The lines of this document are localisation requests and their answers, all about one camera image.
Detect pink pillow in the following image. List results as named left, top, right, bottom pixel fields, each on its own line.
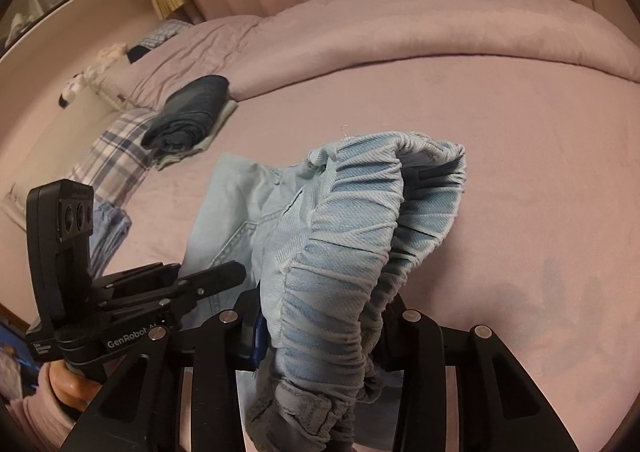
left=99, top=16, right=263, bottom=113

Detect plaid cloth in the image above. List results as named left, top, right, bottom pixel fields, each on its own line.
left=74, top=110, right=160, bottom=205

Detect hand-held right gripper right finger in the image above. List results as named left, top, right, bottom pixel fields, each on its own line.
left=372, top=293, right=581, bottom=452

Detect person's left hand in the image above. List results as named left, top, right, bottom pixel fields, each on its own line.
left=50, top=361, right=107, bottom=414

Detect pink duvet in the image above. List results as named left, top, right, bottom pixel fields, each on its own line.
left=229, top=0, right=640, bottom=102

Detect blue checked cloth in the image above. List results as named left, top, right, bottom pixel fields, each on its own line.
left=136, top=20, right=195, bottom=51

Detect light blue denim pants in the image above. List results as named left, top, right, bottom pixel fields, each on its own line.
left=180, top=131, right=469, bottom=452

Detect pink bed sheet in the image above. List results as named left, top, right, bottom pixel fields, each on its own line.
left=100, top=56, right=640, bottom=452

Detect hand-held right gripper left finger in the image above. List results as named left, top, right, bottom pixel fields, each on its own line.
left=60, top=288, right=273, bottom=452

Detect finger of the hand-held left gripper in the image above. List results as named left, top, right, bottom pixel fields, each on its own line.
left=95, top=262, right=182, bottom=305
left=170, top=260, right=247, bottom=305

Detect black and white plush toy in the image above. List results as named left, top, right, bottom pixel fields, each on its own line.
left=57, top=72, right=93, bottom=108

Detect dark folded garment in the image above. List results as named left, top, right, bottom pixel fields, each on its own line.
left=141, top=75, right=231, bottom=153

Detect pale green folded cloth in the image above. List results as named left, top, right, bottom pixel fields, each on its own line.
left=152, top=100, right=239, bottom=171

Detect blue folded cloth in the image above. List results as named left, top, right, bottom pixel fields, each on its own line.
left=90, top=202, right=132, bottom=279

